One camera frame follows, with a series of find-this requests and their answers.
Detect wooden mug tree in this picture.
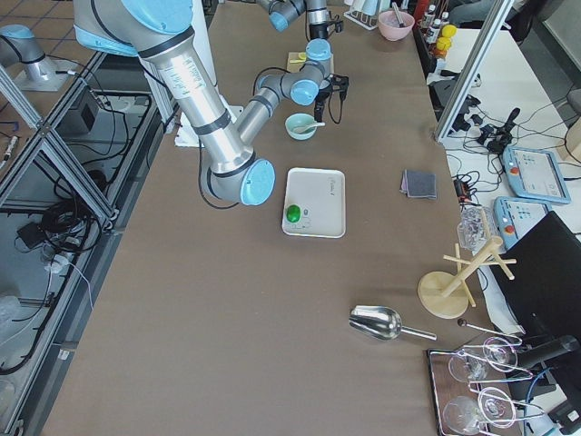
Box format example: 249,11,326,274
418,210,517,319

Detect teach pendant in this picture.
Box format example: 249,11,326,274
502,146,571,204
493,196,552,249

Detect white ceramic spoon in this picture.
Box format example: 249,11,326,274
292,122,326,134

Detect wine glass upper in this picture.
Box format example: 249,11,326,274
448,336,517,382

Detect metal scoop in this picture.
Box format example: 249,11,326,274
349,305,438,341

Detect teach pendant near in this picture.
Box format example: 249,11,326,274
493,196,552,249

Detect grey folded cloth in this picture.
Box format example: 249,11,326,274
400,169,438,199

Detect wine glass lower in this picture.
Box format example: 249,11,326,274
442,387,517,435

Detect aluminium frame post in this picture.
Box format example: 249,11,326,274
434,0,514,144

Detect cream rabbit tray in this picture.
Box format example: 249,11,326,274
281,167,346,239

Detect green toy pepper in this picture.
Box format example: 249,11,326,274
285,204,301,223

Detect black laptop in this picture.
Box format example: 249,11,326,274
493,212,580,338

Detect teach pendant far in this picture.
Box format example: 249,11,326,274
502,146,571,204

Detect bamboo cutting board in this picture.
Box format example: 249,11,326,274
286,52,307,73

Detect wine glass rack tray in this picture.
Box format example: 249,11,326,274
427,349,544,435

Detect white wire cup rack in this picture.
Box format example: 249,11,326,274
343,0,379,30

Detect pink bowl of ice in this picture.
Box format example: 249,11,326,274
378,10,415,41

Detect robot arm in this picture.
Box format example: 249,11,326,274
256,0,344,41
74,1,333,205

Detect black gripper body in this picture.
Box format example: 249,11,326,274
309,15,344,40
317,74,350,107

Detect mint green bowl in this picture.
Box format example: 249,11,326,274
285,113,317,141

